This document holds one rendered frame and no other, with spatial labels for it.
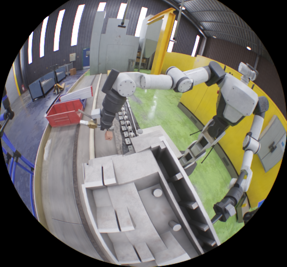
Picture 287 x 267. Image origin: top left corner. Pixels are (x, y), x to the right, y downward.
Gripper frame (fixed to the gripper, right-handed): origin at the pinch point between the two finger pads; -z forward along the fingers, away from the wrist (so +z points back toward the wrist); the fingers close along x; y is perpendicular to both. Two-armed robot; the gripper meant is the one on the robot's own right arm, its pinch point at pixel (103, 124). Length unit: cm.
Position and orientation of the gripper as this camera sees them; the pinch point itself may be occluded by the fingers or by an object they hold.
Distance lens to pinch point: 46.2
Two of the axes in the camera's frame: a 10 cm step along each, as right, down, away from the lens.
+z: 5.5, -7.0, -4.5
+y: 7.5, 1.9, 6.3
